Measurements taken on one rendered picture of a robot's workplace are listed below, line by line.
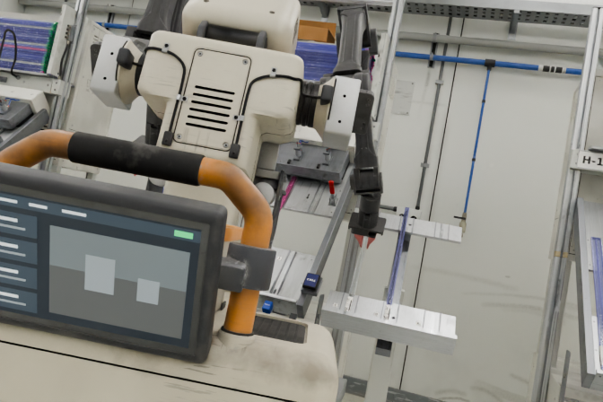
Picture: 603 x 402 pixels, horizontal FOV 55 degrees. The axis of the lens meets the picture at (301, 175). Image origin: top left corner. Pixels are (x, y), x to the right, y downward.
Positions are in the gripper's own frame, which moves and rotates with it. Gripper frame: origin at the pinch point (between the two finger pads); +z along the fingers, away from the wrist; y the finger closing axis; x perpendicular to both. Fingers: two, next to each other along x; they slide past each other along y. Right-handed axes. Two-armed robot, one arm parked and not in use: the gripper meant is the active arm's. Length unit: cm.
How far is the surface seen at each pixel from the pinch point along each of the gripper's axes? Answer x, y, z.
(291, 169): -34.5, 33.0, 3.4
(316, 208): -20.9, 20.0, 7.8
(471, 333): -108, -58, 153
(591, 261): -17, -67, 4
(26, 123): -47, 156, 15
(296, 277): 9.4, 18.2, 10.2
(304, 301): 18.3, 13.3, 9.7
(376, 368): 23.8, -10.2, 24.3
